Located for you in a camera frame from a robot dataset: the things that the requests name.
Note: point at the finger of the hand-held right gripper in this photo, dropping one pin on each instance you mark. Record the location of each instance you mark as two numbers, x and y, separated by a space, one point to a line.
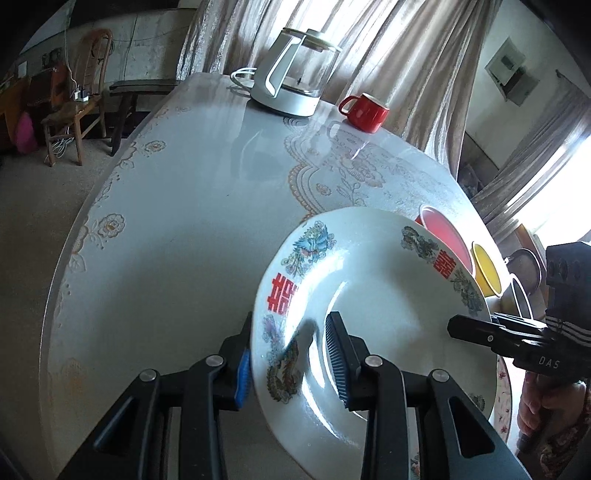
519 321
471 332

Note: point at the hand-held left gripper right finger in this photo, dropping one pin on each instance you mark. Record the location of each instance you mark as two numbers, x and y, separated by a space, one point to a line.
334 360

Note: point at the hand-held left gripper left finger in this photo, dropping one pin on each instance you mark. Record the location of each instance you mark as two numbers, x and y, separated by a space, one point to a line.
242 378

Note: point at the white bowl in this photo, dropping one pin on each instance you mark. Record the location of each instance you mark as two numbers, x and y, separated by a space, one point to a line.
524 300

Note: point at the yellow bowl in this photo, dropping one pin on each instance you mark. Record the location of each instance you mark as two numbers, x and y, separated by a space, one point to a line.
487 270

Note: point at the white plate with phoenix print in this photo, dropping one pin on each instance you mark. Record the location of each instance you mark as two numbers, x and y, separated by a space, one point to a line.
392 300

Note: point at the person's right forearm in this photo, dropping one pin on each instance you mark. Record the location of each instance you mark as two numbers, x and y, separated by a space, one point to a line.
568 447

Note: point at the person's right hand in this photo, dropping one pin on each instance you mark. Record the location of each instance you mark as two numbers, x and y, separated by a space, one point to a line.
531 406

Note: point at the grey metal pot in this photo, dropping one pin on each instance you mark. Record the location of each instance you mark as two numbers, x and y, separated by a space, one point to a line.
526 263

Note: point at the floral rim plate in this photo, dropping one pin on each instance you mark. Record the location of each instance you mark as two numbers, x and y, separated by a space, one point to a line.
502 401

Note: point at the red bowl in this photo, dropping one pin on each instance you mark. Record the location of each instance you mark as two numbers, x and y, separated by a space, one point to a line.
443 230

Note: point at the lace tablecloth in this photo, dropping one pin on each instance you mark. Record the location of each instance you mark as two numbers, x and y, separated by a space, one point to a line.
184 230

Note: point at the grey window curtain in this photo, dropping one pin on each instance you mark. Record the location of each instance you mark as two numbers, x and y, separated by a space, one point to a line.
531 152

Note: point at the red mug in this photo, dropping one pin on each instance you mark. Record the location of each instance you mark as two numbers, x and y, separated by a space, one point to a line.
364 113

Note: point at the beige curtain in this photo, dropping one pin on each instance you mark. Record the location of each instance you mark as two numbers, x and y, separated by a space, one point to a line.
415 69

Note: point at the glass electric kettle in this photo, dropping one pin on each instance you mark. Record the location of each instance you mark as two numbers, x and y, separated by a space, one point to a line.
286 92

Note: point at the dark wooden bench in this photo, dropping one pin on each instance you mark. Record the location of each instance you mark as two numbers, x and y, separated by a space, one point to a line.
138 87

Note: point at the pink bag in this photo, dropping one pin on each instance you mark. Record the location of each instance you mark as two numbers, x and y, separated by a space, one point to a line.
27 136

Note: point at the white power strip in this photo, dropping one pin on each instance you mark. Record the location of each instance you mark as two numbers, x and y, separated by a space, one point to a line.
81 96

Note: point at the wooden chair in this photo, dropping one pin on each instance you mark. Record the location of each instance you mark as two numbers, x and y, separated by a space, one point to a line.
87 69

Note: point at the wall electrical box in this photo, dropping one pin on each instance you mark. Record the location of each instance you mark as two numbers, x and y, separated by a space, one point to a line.
510 69

